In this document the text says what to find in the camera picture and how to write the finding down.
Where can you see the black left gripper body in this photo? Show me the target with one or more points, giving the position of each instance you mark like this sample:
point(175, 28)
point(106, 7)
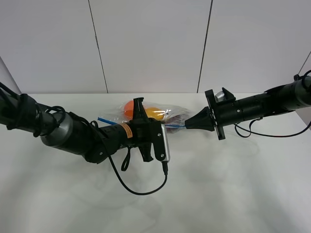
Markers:
point(146, 132)

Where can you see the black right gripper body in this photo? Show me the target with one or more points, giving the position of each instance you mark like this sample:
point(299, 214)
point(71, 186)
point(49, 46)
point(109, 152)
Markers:
point(217, 108)

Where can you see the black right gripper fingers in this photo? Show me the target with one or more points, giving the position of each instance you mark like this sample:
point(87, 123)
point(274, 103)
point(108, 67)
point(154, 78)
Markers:
point(202, 121)

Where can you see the clear zip bag blue seal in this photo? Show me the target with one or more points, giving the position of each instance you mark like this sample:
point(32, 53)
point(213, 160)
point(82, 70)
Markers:
point(116, 116)

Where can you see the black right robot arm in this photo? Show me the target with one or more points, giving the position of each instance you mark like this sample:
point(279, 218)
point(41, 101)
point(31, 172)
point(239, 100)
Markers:
point(275, 101)

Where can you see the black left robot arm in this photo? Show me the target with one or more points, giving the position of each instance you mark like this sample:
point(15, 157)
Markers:
point(74, 134)

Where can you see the yellow pear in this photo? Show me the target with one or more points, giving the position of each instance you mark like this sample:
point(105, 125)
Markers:
point(158, 114)

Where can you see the purple eggplant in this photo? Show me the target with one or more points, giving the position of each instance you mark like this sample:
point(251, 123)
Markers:
point(176, 123)

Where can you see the orange fruit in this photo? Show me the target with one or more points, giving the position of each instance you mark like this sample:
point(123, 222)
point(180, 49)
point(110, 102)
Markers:
point(128, 110)

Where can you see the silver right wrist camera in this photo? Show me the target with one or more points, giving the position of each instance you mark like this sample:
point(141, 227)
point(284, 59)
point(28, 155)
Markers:
point(220, 96)

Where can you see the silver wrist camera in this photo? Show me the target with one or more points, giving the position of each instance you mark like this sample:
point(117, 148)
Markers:
point(220, 96)
point(162, 152)

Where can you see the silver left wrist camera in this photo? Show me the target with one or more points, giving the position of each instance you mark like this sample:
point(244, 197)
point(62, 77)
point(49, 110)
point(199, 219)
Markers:
point(162, 152)

